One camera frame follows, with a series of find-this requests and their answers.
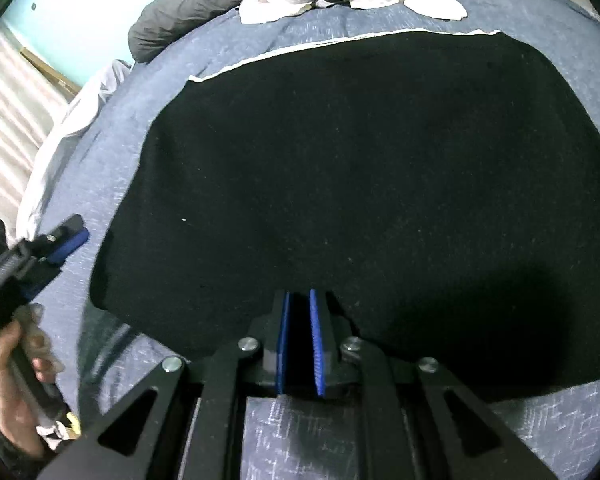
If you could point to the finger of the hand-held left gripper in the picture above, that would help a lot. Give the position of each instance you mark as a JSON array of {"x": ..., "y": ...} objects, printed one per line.
[
  {"x": 40, "y": 285},
  {"x": 70, "y": 245}
]

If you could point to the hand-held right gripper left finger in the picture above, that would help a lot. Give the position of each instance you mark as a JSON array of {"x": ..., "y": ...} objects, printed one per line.
[{"x": 282, "y": 350}]

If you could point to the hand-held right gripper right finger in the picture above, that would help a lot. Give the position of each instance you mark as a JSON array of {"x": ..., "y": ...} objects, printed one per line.
[{"x": 317, "y": 350}]

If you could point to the black sweater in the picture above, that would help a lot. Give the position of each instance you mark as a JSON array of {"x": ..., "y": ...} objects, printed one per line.
[{"x": 380, "y": 185}]

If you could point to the person's left forearm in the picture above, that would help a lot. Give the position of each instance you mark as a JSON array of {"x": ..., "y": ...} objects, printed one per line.
[{"x": 15, "y": 452}]

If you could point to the person's left hand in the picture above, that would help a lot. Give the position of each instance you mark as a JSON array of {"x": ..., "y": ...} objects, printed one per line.
[{"x": 10, "y": 395}]

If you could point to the white bed sheet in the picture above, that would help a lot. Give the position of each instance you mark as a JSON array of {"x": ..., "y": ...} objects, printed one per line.
[{"x": 60, "y": 150}]

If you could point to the blue patterned bedspread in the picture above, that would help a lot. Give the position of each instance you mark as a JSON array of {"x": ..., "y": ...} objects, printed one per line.
[{"x": 130, "y": 110}]

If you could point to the wooden baseboard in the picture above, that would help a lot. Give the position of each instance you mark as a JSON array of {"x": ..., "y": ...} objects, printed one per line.
[{"x": 55, "y": 72}]

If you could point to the dark grey pillow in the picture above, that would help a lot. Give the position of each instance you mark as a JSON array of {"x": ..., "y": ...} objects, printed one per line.
[{"x": 180, "y": 15}]

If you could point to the white garment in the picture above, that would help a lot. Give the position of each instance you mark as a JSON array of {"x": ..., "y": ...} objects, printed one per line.
[{"x": 430, "y": 2}]

